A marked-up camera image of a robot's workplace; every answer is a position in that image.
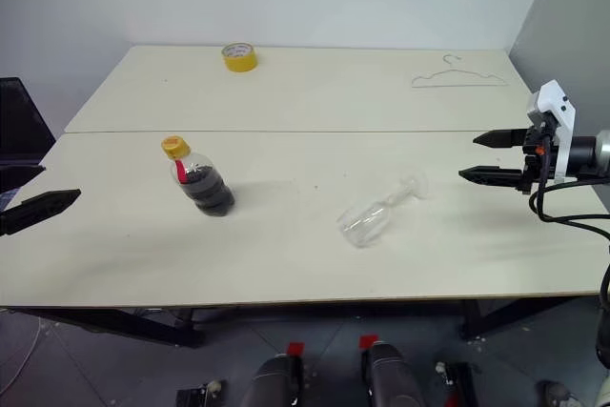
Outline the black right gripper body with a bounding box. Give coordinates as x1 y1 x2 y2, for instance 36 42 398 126
519 121 559 196

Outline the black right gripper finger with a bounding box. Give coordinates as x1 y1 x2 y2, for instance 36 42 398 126
473 128 528 150
458 165 525 191

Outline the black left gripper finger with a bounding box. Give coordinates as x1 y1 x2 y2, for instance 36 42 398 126
0 164 47 185
0 189 82 236

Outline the yellow bottle cap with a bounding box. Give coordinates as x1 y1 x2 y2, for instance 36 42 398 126
160 134 193 160

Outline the dark liquid bottle with label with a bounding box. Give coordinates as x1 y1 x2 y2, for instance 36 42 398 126
164 147 236 218

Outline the clear plastic bottle lying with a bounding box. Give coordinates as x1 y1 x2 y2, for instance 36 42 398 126
335 172 430 249

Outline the dark rounded shape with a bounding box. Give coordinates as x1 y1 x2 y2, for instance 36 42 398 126
361 341 423 407
237 354 306 407

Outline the yellow tape roll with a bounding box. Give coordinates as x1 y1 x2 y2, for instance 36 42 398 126
220 42 259 73

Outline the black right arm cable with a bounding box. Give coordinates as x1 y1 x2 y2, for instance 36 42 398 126
530 137 610 306

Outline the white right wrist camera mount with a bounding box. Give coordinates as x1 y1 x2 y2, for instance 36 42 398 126
526 79 577 184

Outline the white wire clothes hanger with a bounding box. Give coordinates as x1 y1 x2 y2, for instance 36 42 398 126
411 53 510 90

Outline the black table frame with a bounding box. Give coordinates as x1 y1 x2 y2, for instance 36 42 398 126
0 298 600 349

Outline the black floor bracket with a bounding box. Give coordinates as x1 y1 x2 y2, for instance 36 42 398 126
174 379 226 407
435 361 479 407

